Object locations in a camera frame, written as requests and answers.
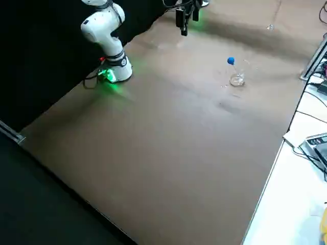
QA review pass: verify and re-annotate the aluminium frame post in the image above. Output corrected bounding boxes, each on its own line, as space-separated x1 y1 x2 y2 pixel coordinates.
0 119 27 146
299 38 327 82

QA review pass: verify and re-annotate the glass pipette with blue bulb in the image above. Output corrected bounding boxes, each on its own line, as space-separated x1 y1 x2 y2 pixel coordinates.
226 56 243 79

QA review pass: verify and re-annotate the yellow box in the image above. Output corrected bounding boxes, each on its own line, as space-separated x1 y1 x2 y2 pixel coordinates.
318 210 327 245

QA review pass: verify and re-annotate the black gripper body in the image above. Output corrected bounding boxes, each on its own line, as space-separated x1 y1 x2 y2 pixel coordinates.
178 0 203 9

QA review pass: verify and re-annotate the clear glass beaker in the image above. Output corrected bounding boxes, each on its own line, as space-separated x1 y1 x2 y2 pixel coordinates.
229 60 252 87

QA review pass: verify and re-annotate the black desk cable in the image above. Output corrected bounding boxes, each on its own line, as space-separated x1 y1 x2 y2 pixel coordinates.
318 2 327 26

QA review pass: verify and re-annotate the black base power cable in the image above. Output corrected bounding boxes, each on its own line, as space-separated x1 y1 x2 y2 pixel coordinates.
83 69 106 90

